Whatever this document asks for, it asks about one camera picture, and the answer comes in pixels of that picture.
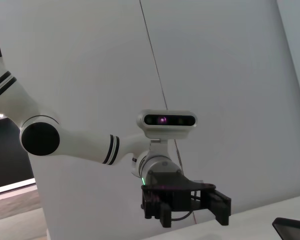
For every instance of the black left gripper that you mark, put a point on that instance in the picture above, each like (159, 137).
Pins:
(175, 192)

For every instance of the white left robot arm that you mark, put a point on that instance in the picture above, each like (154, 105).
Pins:
(85, 142)

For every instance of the black glasses case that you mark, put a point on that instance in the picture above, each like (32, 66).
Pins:
(295, 230)

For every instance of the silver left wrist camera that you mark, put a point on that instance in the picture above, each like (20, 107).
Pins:
(165, 120)

